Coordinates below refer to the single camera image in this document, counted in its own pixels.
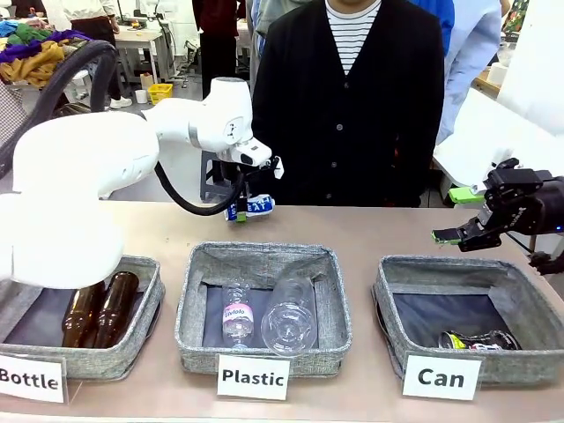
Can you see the white background workbench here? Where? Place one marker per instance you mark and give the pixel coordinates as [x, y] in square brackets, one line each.
[138, 44]

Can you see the white can label card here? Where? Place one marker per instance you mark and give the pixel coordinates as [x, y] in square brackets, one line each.
[440, 377]

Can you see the yellow plastic crate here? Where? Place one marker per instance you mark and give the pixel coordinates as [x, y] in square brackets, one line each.
[161, 93]

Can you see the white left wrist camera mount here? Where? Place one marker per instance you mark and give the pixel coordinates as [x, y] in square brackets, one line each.
[253, 152]

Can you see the white clothes table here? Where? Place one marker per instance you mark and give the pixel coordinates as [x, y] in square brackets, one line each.
[81, 81]

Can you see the person in black cardigan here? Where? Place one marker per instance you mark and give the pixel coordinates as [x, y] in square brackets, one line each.
[352, 123]

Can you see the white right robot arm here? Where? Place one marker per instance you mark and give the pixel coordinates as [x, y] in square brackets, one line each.
[542, 66]

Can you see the grey plastic stool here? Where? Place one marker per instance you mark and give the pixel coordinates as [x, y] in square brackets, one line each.
[213, 176]

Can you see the pile of colourful clothes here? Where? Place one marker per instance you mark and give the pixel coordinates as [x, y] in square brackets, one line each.
[31, 57]

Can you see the white plastic label card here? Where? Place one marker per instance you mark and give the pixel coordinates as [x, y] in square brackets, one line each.
[253, 376]

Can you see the white tissue roll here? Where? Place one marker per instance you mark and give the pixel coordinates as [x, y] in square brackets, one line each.
[500, 74]

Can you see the black crushed drink can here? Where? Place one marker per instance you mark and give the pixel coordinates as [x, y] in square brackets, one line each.
[482, 341]

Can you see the small cardboard box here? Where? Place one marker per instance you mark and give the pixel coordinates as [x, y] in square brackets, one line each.
[146, 80]

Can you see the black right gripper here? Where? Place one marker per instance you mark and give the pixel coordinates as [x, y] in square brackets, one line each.
[524, 202]

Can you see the large clear plastic bottle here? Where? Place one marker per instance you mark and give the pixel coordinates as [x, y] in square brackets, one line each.
[291, 317]

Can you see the white bottle label card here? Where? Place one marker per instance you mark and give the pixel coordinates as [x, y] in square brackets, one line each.
[28, 379]

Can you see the blue white sweat can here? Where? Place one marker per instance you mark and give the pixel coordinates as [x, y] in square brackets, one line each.
[260, 206]

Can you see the grey fabric basket can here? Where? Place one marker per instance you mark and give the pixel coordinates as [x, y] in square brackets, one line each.
[440, 273]

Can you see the white paper roll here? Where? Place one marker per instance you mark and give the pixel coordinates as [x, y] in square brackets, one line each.
[141, 96]

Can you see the small pink label plastic bottle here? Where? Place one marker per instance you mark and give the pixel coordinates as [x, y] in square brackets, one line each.
[238, 315]

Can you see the person in light blue coat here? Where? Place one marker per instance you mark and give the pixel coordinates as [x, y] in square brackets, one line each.
[471, 53]

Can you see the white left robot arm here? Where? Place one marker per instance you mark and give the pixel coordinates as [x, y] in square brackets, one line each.
[66, 189]

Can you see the grey fabric basket plastic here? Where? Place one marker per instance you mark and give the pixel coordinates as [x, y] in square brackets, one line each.
[260, 260]

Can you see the person in red top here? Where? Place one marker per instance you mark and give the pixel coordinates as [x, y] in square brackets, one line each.
[218, 44]

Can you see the brown glass bottle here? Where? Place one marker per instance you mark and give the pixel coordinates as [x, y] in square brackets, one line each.
[79, 317]
[116, 308]

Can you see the white side table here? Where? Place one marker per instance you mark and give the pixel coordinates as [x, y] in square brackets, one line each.
[458, 163]

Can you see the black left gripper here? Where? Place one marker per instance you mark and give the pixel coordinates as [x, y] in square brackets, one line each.
[257, 169]

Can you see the person in white top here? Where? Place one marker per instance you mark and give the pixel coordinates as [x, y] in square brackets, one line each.
[99, 26]

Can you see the grey fabric basket bottle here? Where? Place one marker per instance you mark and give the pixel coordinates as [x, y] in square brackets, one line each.
[141, 282]

